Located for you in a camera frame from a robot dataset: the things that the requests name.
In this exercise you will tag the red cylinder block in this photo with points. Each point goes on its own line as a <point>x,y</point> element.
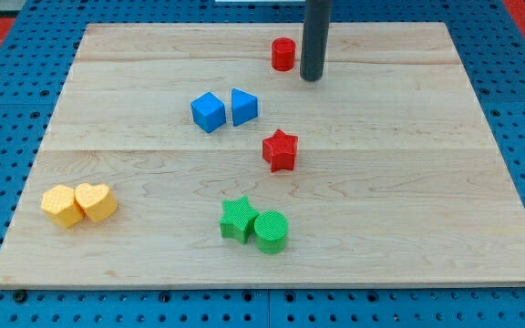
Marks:
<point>283,54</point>

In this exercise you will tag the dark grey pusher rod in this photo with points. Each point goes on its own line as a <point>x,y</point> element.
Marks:
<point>317,17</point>

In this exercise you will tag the red star block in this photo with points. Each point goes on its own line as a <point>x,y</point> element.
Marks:
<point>280,150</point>

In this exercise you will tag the green star block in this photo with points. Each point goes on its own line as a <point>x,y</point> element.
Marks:
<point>237,219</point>

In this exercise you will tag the yellow heart block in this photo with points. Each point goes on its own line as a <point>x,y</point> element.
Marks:
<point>97,201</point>

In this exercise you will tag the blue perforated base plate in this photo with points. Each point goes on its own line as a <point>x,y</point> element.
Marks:
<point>34,60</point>

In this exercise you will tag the green cylinder block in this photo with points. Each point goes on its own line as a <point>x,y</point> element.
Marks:
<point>271,232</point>

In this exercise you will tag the light wooden board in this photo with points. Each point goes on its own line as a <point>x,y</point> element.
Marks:
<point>398,181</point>

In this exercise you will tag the blue triangle block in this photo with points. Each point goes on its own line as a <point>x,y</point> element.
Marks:
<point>244,107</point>

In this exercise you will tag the yellow hexagon block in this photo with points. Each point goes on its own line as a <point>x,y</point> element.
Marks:
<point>60,206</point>

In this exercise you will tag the blue cube block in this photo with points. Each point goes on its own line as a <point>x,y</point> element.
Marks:
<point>208,112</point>

